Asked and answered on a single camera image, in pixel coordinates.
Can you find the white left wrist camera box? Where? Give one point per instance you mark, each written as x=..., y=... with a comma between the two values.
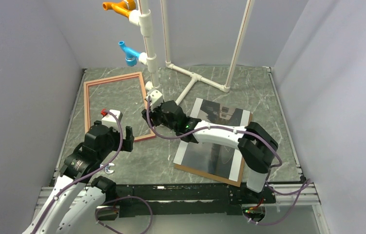
x=111, y=118

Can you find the brown cardboard backing board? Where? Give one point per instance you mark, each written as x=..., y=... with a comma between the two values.
x=214, y=161

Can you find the white PVC pipe stand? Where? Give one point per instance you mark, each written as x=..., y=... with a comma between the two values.
x=195, y=77

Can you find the red wooden picture frame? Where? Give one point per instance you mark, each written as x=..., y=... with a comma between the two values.
x=124, y=93

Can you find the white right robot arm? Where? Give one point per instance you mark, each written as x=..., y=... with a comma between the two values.
x=256, y=146

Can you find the blue pipe fitting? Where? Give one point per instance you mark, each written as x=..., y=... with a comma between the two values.
x=131, y=55

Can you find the silver open-end wrench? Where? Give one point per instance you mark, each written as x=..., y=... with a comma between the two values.
x=108, y=169

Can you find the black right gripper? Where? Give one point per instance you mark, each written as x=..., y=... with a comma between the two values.
x=153, y=115

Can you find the orange pipe fitting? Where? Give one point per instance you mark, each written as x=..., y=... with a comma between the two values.
x=124, y=8

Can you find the glossy photo with white borders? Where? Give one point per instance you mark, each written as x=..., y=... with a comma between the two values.
x=215, y=133

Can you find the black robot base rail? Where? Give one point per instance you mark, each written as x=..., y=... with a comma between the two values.
x=185, y=199

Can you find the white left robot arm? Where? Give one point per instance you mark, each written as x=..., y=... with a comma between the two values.
x=76, y=194

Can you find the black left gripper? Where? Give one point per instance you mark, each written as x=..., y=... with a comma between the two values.
x=127, y=143

